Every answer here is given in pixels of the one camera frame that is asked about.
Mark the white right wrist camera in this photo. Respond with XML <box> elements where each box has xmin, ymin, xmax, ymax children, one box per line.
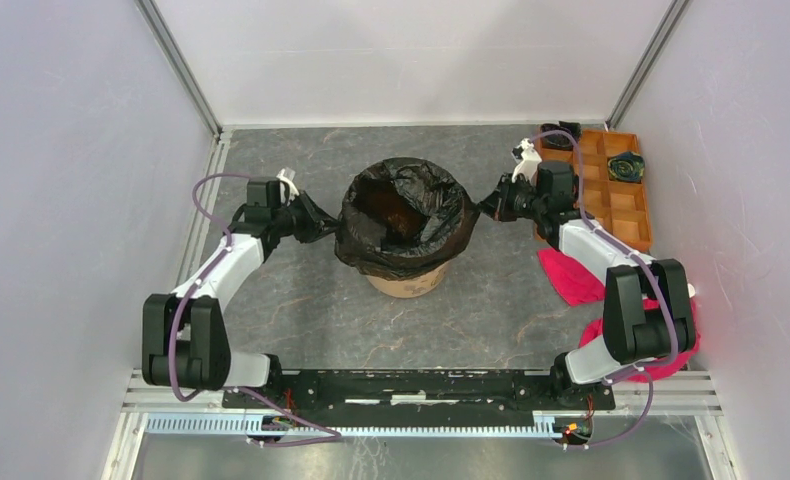
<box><xmin>511</xmin><ymin>138</ymin><xmax>542</xmax><ymax>184</ymax></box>

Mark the rolled trash bag top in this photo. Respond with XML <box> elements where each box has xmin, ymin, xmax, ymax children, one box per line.
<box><xmin>539</xmin><ymin>121</ymin><xmax>582</xmax><ymax>151</ymax></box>

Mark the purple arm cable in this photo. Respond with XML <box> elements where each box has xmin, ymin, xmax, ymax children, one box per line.
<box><xmin>167</xmin><ymin>173</ymin><xmax>343</xmax><ymax>449</ymax></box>
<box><xmin>530</xmin><ymin>129</ymin><xmax>681</xmax><ymax>452</ymax></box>

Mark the rolled trash bag right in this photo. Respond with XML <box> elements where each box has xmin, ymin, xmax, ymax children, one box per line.
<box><xmin>607</xmin><ymin>151</ymin><xmax>645</xmax><ymax>184</ymax></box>

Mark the white comb cable strip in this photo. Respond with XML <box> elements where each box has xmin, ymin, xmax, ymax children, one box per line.
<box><xmin>145</xmin><ymin>413</ymin><xmax>561</xmax><ymax>439</ymax></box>

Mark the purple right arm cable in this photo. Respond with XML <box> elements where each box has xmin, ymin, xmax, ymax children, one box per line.
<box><xmin>530</xmin><ymin>129</ymin><xmax>681</xmax><ymax>452</ymax></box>

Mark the orange plastic trash bin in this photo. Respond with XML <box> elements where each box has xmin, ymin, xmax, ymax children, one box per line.
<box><xmin>365</xmin><ymin>261</ymin><xmax>451</xmax><ymax>299</ymax></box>

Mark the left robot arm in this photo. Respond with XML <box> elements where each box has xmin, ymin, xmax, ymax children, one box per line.
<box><xmin>141</xmin><ymin>168</ymin><xmax>338</xmax><ymax>408</ymax></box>

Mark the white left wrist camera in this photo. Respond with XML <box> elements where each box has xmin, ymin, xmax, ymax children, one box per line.
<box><xmin>276</xmin><ymin>167</ymin><xmax>299</xmax><ymax>203</ymax></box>

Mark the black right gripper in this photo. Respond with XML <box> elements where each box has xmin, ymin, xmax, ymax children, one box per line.
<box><xmin>476</xmin><ymin>173</ymin><xmax>546</xmax><ymax>222</ymax></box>

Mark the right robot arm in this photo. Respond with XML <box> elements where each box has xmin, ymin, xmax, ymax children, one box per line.
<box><xmin>479</xmin><ymin>161</ymin><xmax>697</xmax><ymax>408</ymax></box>

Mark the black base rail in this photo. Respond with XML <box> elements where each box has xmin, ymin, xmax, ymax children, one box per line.
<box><xmin>258</xmin><ymin>369</ymin><xmax>616</xmax><ymax>428</ymax></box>

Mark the black plastic trash bag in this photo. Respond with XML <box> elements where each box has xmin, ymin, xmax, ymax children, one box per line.
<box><xmin>334</xmin><ymin>157</ymin><xmax>481</xmax><ymax>281</ymax></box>

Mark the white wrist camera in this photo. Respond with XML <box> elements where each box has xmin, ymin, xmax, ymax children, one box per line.
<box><xmin>511</xmin><ymin>138</ymin><xmax>542</xmax><ymax>184</ymax></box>
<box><xmin>276</xmin><ymin>167</ymin><xmax>299</xmax><ymax>203</ymax></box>

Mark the orange compartment tray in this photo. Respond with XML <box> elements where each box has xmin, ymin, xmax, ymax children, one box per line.
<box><xmin>535</xmin><ymin>129</ymin><xmax>653</xmax><ymax>252</ymax></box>

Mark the red cloth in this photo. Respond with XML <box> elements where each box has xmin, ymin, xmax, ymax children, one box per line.
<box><xmin>537</xmin><ymin>248</ymin><xmax>701</xmax><ymax>381</ymax></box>

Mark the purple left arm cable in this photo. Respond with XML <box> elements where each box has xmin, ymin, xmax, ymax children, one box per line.
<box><xmin>167</xmin><ymin>173</ymin><xmax>343</xmax><ymax>449</ymax></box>

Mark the rolled trash bag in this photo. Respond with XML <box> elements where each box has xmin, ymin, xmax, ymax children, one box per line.
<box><xmin>539</xmin><ymin>121</ymin><xmax>582</xmax><ymax>151</ymax></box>
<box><xmin>607</xmin><ymin>151</ymin><xmax>645</xmax><ymax>184</ymax></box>

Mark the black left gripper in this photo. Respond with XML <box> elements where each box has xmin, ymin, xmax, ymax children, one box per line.
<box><xmin>271</xmin><ymin>190</ymin><xmax>343</xmax><ymax>244</ymax></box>

